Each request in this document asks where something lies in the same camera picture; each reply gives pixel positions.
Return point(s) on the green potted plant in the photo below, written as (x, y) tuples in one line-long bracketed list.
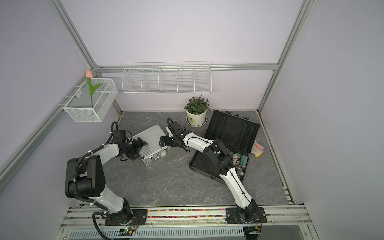
[(197, 106)]

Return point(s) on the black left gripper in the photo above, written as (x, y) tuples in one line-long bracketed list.
[(138, 148)]

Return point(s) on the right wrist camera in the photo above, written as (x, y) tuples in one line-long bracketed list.
[(170, 131)]

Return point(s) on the silver aluminium poker case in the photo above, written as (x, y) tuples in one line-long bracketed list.
[(152, 151)]

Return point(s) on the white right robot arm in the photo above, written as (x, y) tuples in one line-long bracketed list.
[(220, 157)]

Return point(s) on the black poker set case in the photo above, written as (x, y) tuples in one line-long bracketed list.
[(238, 135)]

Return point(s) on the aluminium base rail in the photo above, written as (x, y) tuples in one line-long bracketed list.
[(200, 216)]

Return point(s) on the white cotton work glove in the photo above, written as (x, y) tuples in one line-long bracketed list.
[(256, 151)]

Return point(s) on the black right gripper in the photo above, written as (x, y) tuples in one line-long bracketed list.
[(165, 141)]

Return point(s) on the artificial pink tulip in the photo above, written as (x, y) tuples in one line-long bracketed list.
[(92, 88)]

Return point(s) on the green poker chip row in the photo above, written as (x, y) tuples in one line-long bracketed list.
[(243, 162)]

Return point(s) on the white mesh wall basket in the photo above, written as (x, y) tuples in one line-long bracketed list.
[(79, 107)]

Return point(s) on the white wire wall shelf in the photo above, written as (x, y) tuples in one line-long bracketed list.
[(167, 78)]

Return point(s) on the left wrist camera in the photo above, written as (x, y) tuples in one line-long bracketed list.
[(119, 136)]

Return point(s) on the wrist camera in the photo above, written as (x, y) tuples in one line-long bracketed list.
[(170, 131), (119, 136)]

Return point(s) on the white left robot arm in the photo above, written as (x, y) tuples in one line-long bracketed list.
[(85, 177)]

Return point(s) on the white vented cable duct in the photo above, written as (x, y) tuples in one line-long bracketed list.
[(174, 233)]

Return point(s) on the purple pink garden trowel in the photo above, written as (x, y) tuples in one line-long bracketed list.
[(260, 147)]

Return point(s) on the mixed poker chip row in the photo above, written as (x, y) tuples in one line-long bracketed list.
[(236, 159)]

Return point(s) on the white plant pot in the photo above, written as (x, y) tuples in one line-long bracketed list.
[(196, 119)]

